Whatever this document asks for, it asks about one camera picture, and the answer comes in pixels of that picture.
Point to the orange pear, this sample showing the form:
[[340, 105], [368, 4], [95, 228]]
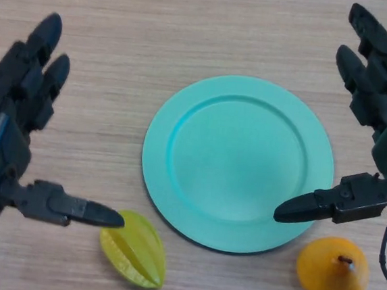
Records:
[[324, 275]]

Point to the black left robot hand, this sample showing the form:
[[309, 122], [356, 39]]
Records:
[[4, 142]]

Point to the green round plate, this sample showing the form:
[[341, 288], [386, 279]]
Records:
[[239, 162]]

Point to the yellow starfruit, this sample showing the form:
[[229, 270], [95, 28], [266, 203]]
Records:
[[133, 251]]

